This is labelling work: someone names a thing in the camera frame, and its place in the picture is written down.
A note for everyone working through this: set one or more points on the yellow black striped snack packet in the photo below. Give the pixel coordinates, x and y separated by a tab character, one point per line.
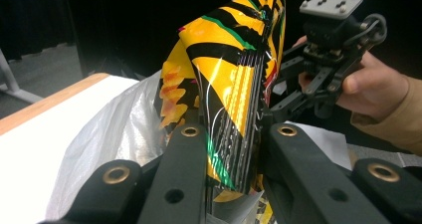
215	68

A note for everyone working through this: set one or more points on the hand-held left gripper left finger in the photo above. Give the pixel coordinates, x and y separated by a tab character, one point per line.
179	171

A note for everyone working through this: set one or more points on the clear smiley face plastic bag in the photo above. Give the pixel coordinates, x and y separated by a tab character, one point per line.
116	127

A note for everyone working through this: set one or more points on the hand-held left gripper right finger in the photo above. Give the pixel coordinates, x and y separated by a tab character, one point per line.
308	184

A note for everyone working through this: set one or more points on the grey metal stand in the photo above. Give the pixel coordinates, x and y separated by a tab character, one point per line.
10	81

